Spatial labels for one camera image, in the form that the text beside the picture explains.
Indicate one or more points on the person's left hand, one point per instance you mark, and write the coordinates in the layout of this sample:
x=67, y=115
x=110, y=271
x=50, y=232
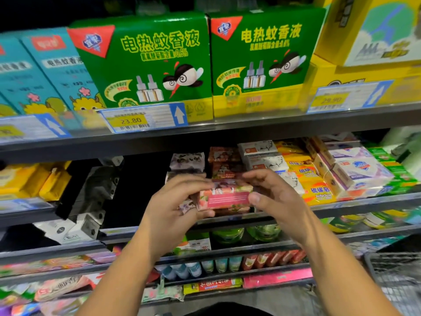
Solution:
x=168, y=220

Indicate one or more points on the person's right hand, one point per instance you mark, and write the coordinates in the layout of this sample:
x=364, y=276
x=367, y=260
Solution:
x=283, y=207

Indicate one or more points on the stack of yellow soap boxes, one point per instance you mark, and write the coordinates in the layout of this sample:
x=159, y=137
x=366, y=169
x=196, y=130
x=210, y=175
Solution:
x=319, y=191

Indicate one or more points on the stack of white orange soap boxes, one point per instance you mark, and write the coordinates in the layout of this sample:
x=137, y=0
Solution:
x=260, y=151

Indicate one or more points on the stack of pink soap boxes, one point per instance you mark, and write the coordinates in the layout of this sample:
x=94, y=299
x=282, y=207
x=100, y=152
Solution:
x=225, y=154

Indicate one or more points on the stack of white purple soap boxes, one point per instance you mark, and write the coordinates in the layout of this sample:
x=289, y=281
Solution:
x=358, y=171

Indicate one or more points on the stack of green soap boxes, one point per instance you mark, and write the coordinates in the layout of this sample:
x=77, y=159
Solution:
x=398, y=175

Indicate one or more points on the white hand sanitizer bottle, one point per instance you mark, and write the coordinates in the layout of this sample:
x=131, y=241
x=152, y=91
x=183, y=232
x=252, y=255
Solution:
x=401, y=136

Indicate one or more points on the stack of yellow soap cartons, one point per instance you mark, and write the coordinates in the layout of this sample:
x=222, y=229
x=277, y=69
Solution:
x=26, y=181

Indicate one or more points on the person's left forearm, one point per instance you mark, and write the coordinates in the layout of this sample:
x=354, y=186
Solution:
x=125, y=283

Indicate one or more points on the person's right forearm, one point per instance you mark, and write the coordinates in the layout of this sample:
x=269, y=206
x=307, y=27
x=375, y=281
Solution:
x=342, y=276

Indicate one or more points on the green white carton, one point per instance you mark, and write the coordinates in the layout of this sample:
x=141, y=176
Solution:
x=194, y=245

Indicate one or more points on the row of red tubes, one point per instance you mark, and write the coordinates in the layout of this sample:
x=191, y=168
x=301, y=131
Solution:
x=270, y=258

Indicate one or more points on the row of blue white tubes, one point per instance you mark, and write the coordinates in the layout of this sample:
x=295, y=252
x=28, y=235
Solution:
x=197, y=266

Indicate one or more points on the red white packet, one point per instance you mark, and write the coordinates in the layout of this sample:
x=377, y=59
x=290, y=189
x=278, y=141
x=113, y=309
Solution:
x=154, y=275

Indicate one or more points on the pink flat pack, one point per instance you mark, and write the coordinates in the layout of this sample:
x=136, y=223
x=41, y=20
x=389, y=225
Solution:
x=276, y=277

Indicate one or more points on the white floral packet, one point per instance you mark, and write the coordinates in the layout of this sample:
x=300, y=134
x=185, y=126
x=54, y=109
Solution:
x=161, y=293

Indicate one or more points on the yellow red flat pack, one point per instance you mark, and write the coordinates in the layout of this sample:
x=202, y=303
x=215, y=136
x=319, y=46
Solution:
x=214, y=286

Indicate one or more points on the teal packets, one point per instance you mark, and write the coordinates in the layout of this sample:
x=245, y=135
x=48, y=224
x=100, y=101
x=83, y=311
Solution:
x=375, y=245

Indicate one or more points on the white printed small cartons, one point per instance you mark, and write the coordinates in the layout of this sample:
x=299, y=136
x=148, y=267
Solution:
x=62, y=230

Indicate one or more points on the white blue price tag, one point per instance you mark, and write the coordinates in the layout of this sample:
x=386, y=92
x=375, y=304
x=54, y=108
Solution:
x=138, y=118
x=348, y=96
x=33, y=128

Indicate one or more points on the row of pink orange packets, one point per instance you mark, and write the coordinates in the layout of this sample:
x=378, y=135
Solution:
x=59, y=262

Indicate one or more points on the flat yellow box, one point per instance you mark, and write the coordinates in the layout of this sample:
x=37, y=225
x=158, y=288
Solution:
x=329, y=75

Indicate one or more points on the pile of colourful packets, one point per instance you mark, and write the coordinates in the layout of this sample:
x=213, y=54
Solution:
x=46, y=289

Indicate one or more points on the green box mosquito print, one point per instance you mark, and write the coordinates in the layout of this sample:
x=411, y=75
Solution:
x=270, y=56
x=145, y=62

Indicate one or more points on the white blue price strip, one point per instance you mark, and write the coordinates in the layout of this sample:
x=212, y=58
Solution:
x=16, y=204

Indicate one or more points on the teal box yellow cartoon print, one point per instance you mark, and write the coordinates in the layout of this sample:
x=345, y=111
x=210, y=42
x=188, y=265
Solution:
x=59, y=69

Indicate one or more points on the large yellow box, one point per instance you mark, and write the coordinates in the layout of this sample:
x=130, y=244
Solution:
x=368, y=29

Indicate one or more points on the teal box pink flower print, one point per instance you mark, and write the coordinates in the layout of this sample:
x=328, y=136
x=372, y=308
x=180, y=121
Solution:
x=16, y=82

